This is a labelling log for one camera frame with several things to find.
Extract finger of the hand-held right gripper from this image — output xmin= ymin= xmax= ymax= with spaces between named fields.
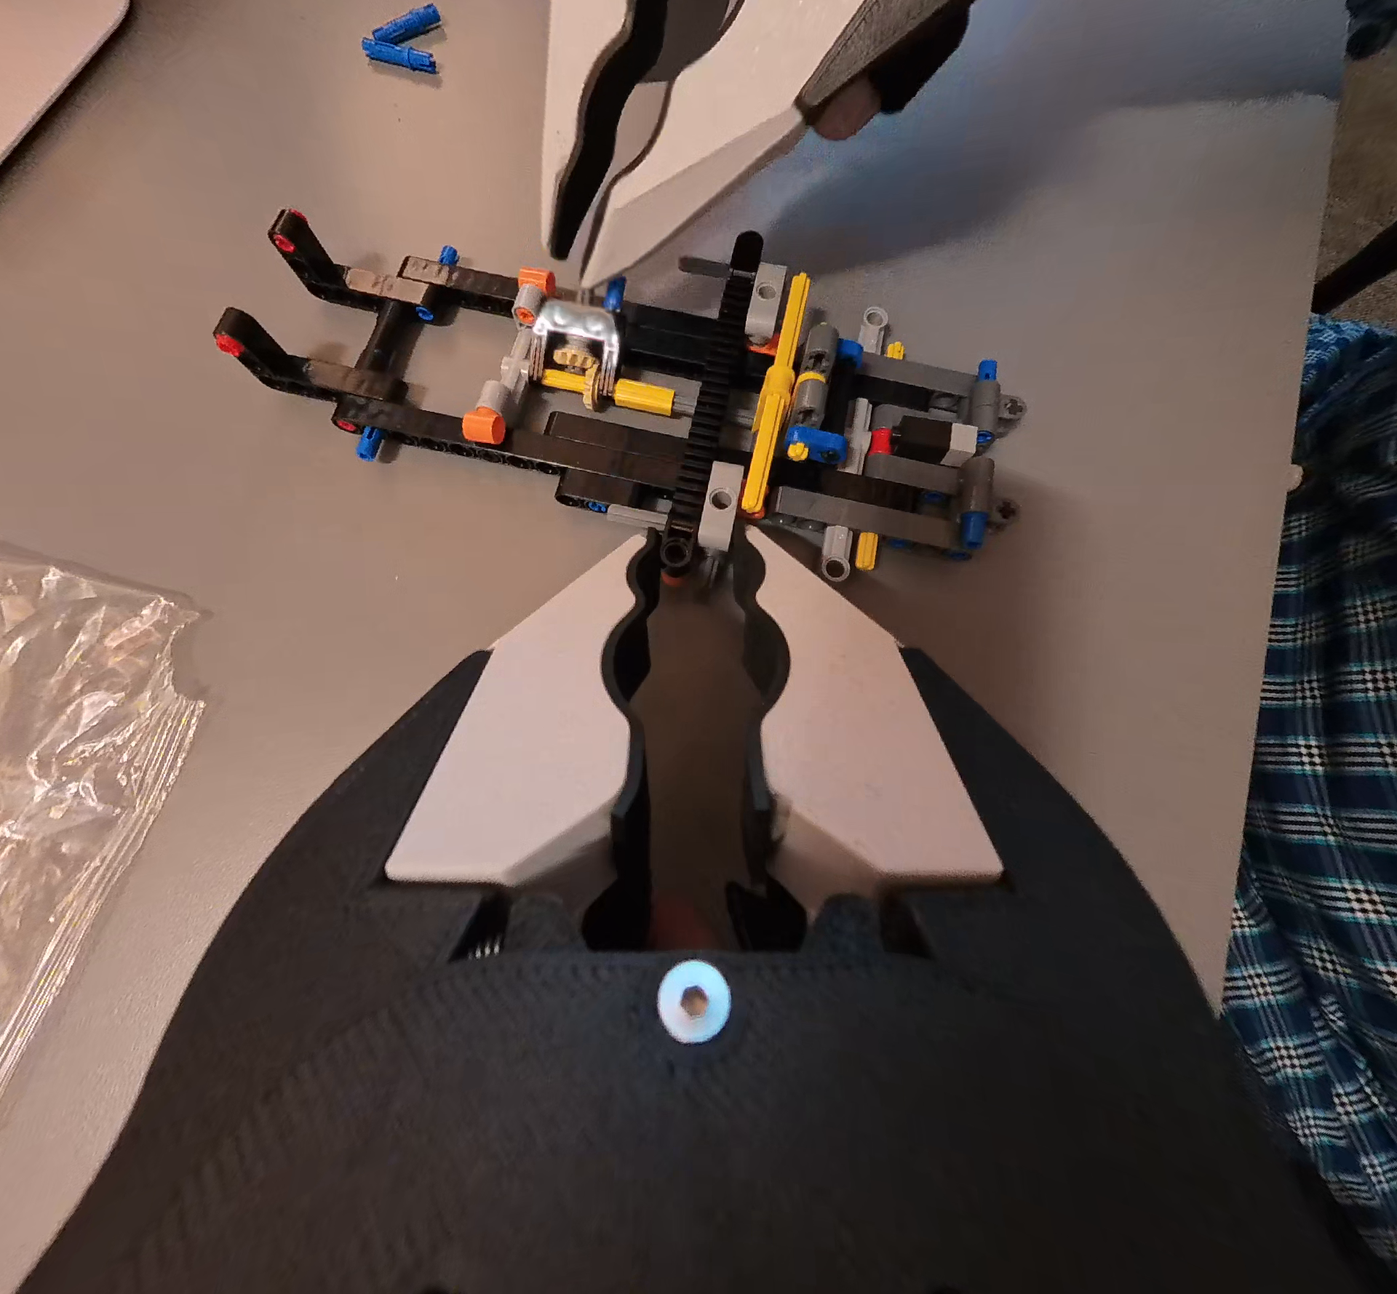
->
xmin=579 ymin=0 xmax=939 ymax=291
xmin=542 ymin=0 xmax=766 ymax=264

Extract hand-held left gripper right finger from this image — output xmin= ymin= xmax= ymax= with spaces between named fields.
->
xmin=732 ymin=528 xmax=1006 ymax=879

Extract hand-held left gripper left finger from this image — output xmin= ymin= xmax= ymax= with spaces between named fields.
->
xmin=385 ymin=534 xmax=662 ymax=881

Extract black lego vehicle chassis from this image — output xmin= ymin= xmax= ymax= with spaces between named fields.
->
xmin=212 ymin=209 xmax=1027 ymax=585

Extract person's right hand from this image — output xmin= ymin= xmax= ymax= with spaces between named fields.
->
xmin=816 ymin=78 xmax=878 ymax=143

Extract clear plastic bag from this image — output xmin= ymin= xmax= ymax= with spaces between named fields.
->
xmin=0 ymin=543 xmax=207 ymax=1093

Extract blue plaid clothing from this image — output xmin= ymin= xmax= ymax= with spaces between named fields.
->
xmin=1220 ymin=315 xmax=1397 ymax=1268

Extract white monitor stand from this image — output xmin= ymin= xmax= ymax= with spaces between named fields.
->
xmin=0 ymin=0 xmax=133 ymax=167

